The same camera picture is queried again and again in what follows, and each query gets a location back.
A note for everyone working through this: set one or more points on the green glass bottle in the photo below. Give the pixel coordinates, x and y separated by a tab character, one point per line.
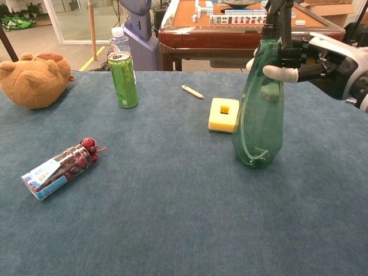
263	106

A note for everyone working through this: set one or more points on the clear jar with red cherries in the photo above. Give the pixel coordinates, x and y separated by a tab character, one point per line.
61	168

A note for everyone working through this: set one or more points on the cardboard box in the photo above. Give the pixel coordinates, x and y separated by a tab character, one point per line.
330	10

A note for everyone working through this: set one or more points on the wooden pole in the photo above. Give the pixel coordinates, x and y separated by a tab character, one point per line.
92	30

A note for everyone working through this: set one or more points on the row of mahjong tiles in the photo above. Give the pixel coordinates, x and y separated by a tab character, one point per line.
238	19

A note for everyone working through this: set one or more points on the brown mahjong table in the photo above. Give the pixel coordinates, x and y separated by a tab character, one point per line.
227	31

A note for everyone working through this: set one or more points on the blue table cloth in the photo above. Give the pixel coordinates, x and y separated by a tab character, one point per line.
172	187

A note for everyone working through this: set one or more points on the brown plush toy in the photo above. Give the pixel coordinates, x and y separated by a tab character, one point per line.
34	80

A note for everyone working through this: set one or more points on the clear plastic water bottle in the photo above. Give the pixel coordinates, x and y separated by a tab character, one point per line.
119	43

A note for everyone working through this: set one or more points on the wooden pencil stub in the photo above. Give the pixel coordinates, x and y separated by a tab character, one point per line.
192	92

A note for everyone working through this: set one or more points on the green drink can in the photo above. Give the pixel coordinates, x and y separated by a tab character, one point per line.
123	82

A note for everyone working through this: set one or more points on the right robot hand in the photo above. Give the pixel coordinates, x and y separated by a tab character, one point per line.
322	61

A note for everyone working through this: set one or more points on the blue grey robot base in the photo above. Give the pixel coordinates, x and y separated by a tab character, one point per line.
139	34

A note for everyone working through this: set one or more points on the yellow sponge block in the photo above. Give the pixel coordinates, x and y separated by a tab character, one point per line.
223	115

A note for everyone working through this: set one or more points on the white mahjong tile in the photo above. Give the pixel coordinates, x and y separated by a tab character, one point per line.
300	22

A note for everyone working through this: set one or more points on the green bag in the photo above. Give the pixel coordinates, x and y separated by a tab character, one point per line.
18	23

